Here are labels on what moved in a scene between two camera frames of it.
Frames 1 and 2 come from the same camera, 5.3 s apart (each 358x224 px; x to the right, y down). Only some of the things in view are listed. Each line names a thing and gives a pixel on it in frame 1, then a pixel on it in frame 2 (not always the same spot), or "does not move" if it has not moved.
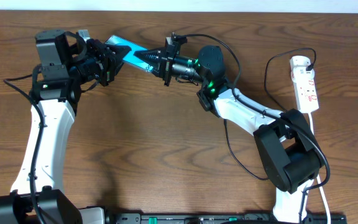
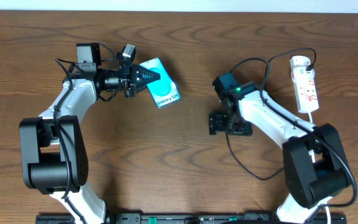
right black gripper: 166,61 -> 215,124
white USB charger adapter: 300,74 does not move
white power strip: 306,91 does not move
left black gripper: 110,62 -> 128,79
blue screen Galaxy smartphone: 130,58 -> 163,91
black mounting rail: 204,218 does not move
